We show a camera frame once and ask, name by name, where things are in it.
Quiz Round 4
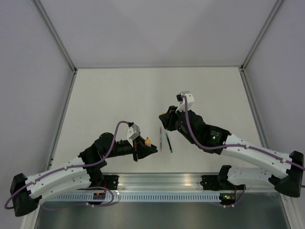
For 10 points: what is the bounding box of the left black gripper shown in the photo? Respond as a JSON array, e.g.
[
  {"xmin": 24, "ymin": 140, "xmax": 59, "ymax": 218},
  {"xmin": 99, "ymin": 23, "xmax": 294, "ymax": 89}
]
[{"xmin": 104, "ymin": 136, "xmax": 158, "ymax": 162}]

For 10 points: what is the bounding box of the orange pen cap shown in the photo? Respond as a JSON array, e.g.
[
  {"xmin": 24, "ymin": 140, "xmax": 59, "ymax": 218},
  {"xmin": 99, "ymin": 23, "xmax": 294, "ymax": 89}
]
[{"xmin": 144, "ymin": 137, "xmax": 152, "ymax": 147}]

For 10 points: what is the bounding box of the grey purple pen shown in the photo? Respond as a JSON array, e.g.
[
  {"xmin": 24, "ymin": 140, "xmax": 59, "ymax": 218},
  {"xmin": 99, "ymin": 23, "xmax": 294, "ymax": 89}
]
[{"xmin": 159, "ymin": 126, "xmax": 163, "ymax": 152}]

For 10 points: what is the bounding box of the green pen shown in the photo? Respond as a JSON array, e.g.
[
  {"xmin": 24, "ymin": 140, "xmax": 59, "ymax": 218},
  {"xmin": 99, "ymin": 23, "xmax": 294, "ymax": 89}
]
[{"xmin": 165, "ymin": 132, "xmax": 173, "ymax": 153}]

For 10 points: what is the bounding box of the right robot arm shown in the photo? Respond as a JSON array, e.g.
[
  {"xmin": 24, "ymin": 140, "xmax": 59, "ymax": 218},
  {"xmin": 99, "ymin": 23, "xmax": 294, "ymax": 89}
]
[{"xmin": 159, "ymin": 106, "xmax": 305, "ymax": 198}]

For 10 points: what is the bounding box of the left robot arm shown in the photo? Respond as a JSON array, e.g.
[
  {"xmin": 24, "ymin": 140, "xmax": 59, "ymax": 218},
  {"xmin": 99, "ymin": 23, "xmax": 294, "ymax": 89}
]
[{"xmin": 9, "ymin": 133, "xmax": 158, "ymax": 217}]

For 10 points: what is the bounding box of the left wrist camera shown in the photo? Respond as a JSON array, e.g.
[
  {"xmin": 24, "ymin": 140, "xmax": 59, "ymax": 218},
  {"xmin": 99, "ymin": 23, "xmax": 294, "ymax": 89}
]
[{"xmin": 126, "ymin": 122, "xmax": 141, "ymax": 145}]

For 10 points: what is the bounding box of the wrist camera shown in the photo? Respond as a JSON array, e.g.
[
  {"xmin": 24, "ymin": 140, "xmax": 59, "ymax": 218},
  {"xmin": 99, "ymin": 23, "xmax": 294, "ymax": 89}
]
[
  {"xmin": 126, "ymin": 122, "xmax": 141, "ymax": 145},
  {"xmin": 176, "ymin": 91, "xmax": 194, "ymax": 112}
]

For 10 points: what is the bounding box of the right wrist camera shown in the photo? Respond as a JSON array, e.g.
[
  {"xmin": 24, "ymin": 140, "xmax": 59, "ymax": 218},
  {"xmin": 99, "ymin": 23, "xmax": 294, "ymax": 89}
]
[{"xmin": 176, "ymin": 91, "xmax": 194, "ymax": 112}]

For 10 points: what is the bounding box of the aluminium mounting rail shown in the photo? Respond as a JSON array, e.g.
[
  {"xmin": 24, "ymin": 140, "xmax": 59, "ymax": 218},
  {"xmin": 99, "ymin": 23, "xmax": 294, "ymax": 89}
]
[{"xmin": 35, "ymin": 173, "xmax": 293, "ymax": 193}]

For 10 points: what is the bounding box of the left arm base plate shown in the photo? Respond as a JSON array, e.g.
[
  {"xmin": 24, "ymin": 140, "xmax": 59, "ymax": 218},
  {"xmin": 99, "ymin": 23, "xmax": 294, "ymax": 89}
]
[{"xmin": 102, "ymin": 175, "xmax": 119, "ymax": 190}]

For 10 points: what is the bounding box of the white slotted cable duct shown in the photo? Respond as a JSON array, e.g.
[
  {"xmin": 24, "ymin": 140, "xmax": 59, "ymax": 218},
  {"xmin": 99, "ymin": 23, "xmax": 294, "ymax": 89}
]
[{"xmin": 50, "ymin": 192, "xmax": 221, "ymax": 203}]

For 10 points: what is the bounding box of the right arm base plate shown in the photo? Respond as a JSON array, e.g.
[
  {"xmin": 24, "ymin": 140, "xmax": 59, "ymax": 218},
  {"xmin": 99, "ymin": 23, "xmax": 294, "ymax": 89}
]
[{"xmin": 200, "ymin": 175, "xmax": 245, "ymax": 191}]

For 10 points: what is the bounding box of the right aluminium frame post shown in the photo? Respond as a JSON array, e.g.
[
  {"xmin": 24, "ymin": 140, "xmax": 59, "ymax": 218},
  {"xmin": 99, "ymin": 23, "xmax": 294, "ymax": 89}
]
[{"xmin": 238, "ymin": 0, "xmax": 285, "ymax": 148}]

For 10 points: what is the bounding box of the aluminium frame post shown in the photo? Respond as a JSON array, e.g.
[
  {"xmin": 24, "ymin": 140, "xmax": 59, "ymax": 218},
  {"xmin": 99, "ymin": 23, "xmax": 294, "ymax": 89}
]
[
  {"xmin": 31, "ymin": 0, "xmax": 78, "ymax": 170},
  {"xmin": 238, "ymin": 0, "xmax": 285, "ymax": 148}
]

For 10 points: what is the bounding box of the left aluminium frame post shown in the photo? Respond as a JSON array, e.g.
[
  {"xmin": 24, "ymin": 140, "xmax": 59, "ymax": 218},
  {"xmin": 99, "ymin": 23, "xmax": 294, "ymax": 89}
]
[{"xmin": 31, "ymin": 0, "xmax": 78, "ymax": 170}]

